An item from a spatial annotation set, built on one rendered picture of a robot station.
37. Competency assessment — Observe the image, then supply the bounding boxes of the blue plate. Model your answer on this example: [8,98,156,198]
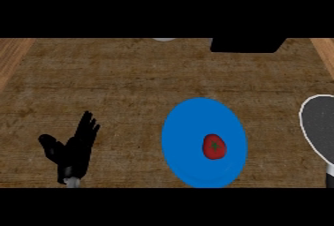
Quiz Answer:
[160,97,249,189]

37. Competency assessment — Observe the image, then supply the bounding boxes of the red tomato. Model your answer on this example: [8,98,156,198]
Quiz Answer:
[200,133,227,161]

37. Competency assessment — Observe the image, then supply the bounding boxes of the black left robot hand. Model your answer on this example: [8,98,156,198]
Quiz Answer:
[38,110,101,185]

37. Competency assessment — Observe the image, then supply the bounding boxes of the dark grey pan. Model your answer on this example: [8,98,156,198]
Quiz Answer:
[298,94,334,189]

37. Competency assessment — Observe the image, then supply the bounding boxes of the black box-shaped appliance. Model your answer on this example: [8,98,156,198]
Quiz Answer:
[208,38,286,54]

